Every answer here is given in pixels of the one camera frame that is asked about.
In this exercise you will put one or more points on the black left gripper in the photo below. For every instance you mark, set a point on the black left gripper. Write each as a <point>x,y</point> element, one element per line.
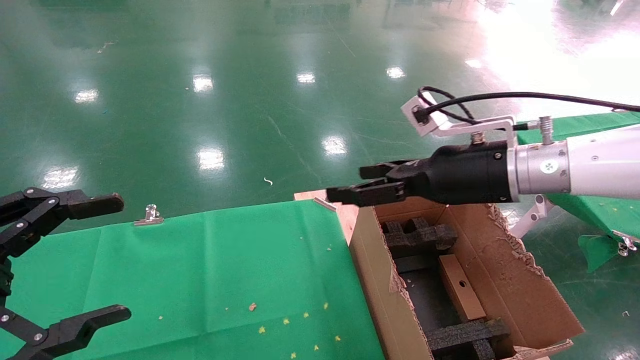
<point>4,280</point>

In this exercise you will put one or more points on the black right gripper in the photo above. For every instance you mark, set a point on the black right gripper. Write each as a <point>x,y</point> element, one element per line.
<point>465,172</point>

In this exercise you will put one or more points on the small brown cardboard box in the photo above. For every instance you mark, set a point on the small brown cardboard box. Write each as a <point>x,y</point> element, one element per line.
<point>462,290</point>

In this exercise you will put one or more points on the large open cardboard carton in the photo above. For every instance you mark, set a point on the large open cardboard carton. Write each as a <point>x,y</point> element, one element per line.
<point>500,280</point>

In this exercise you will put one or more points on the silver binder clip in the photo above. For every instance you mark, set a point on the silver binder clip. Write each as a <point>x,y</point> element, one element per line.
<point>324,203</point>
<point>148,216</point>
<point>625,244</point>

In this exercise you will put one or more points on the black foam insert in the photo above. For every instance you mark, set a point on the black foam insert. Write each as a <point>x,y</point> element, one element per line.
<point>420,237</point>
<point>465,336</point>

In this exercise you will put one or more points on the large green table cloth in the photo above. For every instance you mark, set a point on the large green table cloth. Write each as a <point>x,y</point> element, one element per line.
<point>200,260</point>

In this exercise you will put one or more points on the green cloth on side table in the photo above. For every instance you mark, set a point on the green cloth on side table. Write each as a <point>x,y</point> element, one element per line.
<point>600,215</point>

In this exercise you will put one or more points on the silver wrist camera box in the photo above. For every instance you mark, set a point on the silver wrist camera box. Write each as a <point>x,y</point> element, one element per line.
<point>417,112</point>

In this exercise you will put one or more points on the silver camera mount bracket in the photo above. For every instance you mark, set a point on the silver camera mount bracket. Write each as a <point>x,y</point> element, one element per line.
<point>480,126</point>

